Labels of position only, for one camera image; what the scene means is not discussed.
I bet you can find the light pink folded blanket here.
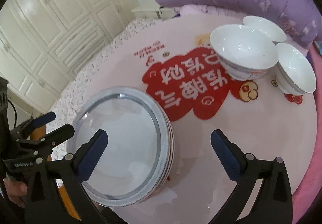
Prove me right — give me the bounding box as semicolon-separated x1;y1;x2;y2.
172;5;248;19

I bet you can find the pink printed table cloth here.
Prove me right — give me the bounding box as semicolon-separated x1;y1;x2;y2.
79;15;317;223

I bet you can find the left hand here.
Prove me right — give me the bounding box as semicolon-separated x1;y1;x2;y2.
4;178;27;208

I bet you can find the blue cartoon pillow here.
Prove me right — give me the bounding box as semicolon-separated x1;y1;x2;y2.
313;41;322;55

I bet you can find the cream nightstand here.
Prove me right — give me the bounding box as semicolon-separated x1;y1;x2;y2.
131;7;176;20

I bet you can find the black cable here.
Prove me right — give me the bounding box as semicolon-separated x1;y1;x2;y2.
7;99;18;127

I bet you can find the large white bowl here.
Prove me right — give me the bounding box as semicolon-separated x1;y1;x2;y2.
210;24;278;81

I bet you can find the white blue-rimmed plate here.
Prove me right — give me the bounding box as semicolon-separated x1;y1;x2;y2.
67;86;175;208

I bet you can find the cream wardrobe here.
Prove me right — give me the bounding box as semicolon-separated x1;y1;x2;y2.
1;0;139;113

